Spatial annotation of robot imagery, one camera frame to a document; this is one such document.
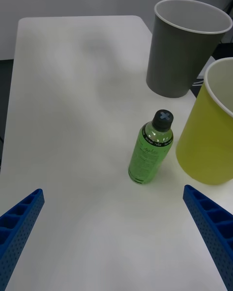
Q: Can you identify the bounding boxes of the green bottle with black cap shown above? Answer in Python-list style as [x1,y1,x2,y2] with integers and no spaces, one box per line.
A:
[128,109,175,185]

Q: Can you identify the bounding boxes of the yellow-green plastic bin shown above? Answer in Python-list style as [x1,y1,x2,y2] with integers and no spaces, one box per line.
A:
[175,57,233,185]

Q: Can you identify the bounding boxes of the grey plastic bin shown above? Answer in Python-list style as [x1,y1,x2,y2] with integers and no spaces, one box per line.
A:
[146,0,233,98]

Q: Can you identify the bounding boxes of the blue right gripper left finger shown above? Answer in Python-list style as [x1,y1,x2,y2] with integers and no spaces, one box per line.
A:
[0,188,45,291]

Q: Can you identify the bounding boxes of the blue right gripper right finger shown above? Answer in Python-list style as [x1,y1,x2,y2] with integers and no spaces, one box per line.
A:
[183,184,233,291]

